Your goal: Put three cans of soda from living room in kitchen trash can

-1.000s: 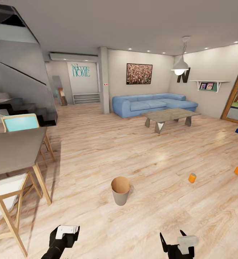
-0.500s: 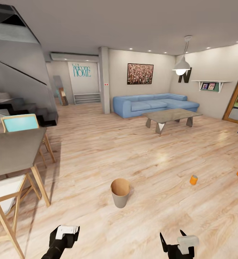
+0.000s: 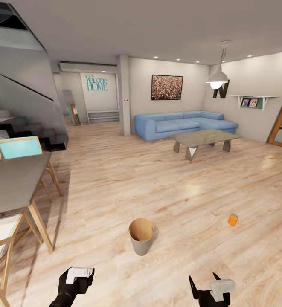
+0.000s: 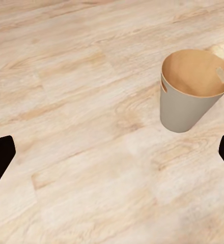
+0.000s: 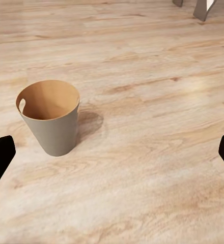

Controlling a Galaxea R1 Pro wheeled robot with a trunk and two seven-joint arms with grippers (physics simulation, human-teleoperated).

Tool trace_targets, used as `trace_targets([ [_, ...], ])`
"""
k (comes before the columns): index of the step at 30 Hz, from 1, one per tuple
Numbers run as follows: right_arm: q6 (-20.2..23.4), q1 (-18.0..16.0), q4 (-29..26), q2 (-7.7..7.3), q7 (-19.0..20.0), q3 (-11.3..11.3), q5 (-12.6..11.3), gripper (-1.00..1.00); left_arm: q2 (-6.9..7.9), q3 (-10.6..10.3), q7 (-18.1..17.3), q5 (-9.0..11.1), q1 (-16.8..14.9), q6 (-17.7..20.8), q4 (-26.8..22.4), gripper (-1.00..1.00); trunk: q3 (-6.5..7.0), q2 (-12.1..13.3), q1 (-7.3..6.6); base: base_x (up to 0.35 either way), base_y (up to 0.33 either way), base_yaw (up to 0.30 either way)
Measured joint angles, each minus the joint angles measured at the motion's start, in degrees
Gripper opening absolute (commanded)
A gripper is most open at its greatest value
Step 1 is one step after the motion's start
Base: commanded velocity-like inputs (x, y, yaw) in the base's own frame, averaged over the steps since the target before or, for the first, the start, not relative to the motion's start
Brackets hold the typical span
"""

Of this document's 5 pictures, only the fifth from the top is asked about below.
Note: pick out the trash can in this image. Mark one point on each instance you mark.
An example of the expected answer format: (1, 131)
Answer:
(51, 113)

